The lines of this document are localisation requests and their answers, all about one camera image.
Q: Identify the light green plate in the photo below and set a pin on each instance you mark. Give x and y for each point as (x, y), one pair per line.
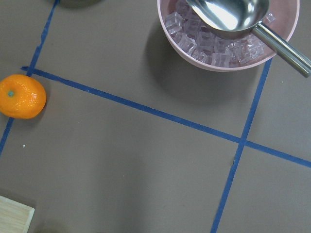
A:
(78, 3)

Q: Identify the pink bowl with ice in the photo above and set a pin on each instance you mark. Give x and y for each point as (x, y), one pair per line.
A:
(285, 11)

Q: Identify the steel ice scoop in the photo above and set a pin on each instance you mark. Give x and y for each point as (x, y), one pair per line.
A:
(231, 19)

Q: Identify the orange mandarin fruit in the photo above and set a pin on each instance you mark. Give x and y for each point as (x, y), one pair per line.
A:
(21, 96)

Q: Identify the bamboo cutting board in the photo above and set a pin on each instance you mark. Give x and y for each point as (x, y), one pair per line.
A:
(15, 217)

